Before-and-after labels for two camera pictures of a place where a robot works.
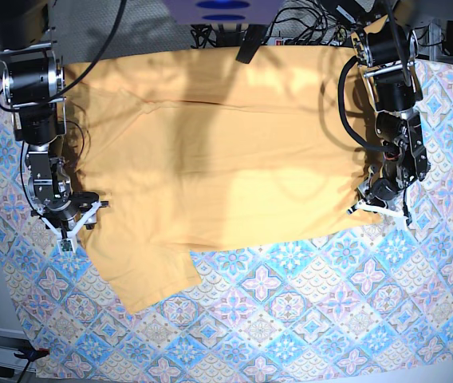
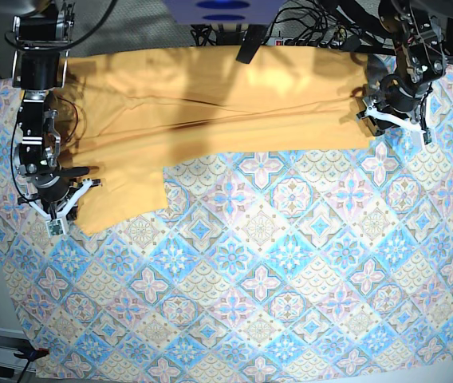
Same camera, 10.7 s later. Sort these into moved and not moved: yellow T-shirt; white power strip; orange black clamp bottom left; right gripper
Moved: right gripper; yellow T-shirt
Not moved: white power strip; orange black clamp bottom left
